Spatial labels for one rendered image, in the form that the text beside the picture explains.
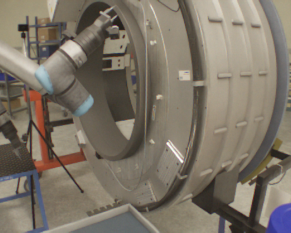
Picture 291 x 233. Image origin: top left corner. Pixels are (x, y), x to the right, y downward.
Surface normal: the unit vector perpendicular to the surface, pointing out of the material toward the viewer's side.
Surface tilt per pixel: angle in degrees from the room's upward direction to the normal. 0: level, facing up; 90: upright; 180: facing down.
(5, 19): 90
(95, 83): 78
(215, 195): 90
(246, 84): 86
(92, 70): 91
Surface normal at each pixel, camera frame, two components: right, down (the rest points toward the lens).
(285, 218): 0.00, -0.96
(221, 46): 0.53, -0.04
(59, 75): 0.58, 0.29
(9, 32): -0.29, 0.27
